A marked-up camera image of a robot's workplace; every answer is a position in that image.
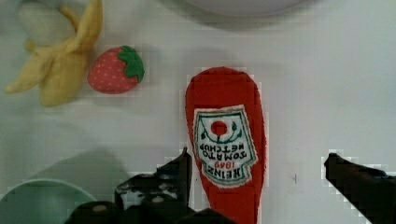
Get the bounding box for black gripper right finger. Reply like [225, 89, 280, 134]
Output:
[324, 153, 396, 224]

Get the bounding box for plush strawberry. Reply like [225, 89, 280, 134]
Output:
[87, 46, 145, 94]

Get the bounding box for large grey round plate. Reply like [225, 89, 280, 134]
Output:
[185, 0, 308, 17]

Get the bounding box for green metal mug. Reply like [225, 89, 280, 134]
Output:
[0, 178, 95, 224]

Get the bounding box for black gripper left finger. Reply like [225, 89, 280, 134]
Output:
[114, 147, 195, 224]

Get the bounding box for plush peeled banana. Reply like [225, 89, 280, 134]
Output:
[5, 0, 103, 107]

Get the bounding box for red plush ketchup bottle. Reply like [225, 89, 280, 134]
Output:
[185, 67, 266, 224]

